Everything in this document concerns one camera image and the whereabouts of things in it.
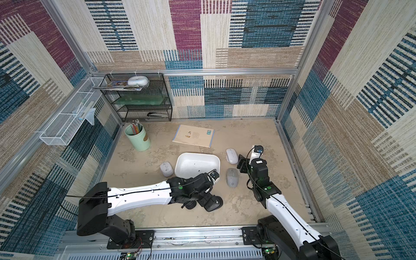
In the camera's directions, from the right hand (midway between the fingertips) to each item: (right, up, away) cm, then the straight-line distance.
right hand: (246, 154), depth 83 cm
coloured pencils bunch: (-62, +16, +11) cm, 65 cm away
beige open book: (-29, +9, +28) cm, 42 cm away
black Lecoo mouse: (-28, -26, -1) cm, 38 cm away
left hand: (-18, -18, -5) cm, 26 cm away
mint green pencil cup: (-60, +6, +16) cm, 63 cm away
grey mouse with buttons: (-6, -13, +6) cm, 16 cm away
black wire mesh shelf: (-51, +40, +19) cm, 67 cm away
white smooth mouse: (-5, -3, +15) cm, 17 cm away
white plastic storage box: (-29, -8, +14) cm, 33 cm away
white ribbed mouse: (-43, -10, +10) cm, 45 cm away
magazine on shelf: (-67, +37, +9) cm, 77 cm away
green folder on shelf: (-60, +31, +16) cm, 69 cm away
